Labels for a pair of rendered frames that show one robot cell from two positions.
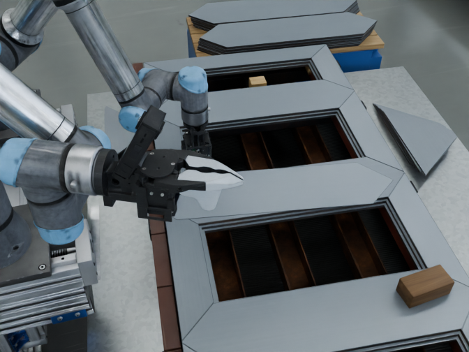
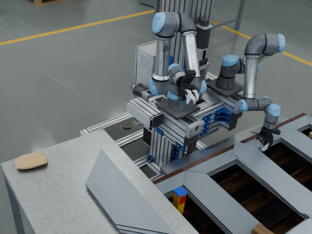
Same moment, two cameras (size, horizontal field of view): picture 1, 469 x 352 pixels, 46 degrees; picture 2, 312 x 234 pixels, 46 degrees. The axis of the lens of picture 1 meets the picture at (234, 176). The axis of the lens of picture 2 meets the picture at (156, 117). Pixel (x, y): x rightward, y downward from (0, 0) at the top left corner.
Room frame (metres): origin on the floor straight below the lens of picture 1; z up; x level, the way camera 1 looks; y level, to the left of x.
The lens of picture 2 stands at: (-0.27, -1.27, 2.38)
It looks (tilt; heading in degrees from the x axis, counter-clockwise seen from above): 35 degrees down; 63
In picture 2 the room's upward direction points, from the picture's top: 5 degrees clockwise
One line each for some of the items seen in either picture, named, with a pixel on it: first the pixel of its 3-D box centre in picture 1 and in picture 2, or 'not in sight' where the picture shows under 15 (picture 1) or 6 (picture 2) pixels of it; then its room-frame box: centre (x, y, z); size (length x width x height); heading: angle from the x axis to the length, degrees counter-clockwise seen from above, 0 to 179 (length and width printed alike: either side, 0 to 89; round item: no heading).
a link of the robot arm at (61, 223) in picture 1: (60, 202); (177, 88); (0.64, 0.29, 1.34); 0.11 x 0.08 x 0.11; 170
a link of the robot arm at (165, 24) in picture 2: not in sight; (163, 55); (0.67, 0.55, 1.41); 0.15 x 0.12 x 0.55; 170
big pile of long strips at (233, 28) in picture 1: (282, 24); not in sight; (2.23, -0.21, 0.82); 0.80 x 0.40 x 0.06; 101
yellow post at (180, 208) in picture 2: not in sight; (178, 204); (0.54, -0.06, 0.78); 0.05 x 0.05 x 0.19; 11
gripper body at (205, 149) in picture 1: (197, 137); (266, 134); (1.24, 0.11, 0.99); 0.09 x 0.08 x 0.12; 11
